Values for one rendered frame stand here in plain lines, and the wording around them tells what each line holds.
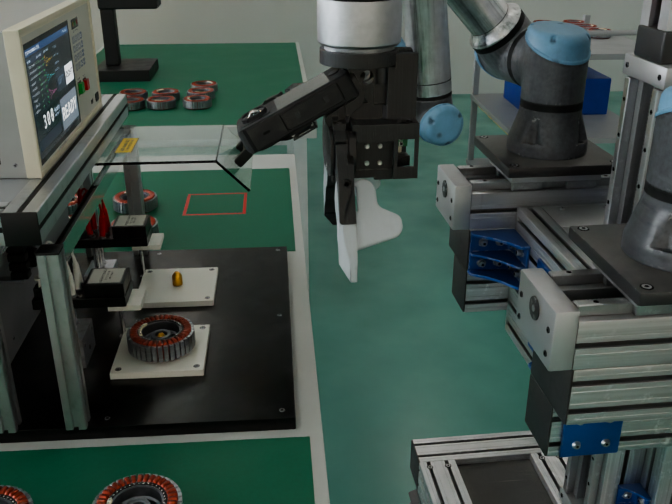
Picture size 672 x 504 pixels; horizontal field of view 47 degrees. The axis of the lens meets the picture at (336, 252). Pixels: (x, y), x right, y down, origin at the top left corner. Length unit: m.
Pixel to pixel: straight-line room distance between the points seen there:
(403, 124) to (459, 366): 2.11
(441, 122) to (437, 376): 1.46
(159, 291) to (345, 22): 0.97
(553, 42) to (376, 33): 0.82
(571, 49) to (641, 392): 0.63
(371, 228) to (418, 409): 1.86
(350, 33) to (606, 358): 0.61
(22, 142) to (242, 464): 0.54
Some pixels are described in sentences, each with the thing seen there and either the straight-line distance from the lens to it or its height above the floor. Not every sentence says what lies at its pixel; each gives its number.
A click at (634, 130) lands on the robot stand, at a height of 1.13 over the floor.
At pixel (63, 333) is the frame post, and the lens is 1.13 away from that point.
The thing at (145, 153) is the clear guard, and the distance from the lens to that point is 1.43.
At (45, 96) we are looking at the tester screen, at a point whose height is 1.21.
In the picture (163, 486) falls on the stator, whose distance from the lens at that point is 1.07.
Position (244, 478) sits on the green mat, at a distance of 1.12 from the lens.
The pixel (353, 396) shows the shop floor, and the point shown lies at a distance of 2.58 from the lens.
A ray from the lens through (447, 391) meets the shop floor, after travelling 2.63.
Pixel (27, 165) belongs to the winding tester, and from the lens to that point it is 1.18.
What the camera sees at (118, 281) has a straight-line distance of 1.29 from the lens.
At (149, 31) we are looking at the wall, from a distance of 6.62.
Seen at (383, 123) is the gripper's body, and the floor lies 1.29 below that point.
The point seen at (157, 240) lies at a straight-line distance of 1.53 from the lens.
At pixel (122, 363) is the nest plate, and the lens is 1.33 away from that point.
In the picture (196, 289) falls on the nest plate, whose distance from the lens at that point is 1.54.
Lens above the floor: 1.47
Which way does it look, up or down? 24 degrees down
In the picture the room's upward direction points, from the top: straight up
